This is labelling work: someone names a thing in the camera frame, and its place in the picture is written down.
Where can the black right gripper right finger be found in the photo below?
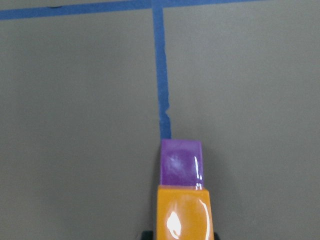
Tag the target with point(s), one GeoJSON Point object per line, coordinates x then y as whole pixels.
{"type": "Point", "coordinates": [216, 236]}

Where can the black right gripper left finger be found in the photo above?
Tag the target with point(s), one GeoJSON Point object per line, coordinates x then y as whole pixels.
{"type": "Point", "coordinates": [147, 235]}

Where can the orange trapezoid block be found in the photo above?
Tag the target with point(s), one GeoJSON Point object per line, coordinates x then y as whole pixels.
{"type": "Point", "coordinates": [183, 213]}

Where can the purple trapezoid block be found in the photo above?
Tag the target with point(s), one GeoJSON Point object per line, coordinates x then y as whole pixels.
{"type": "Point", "coordinates": [181, 163]}

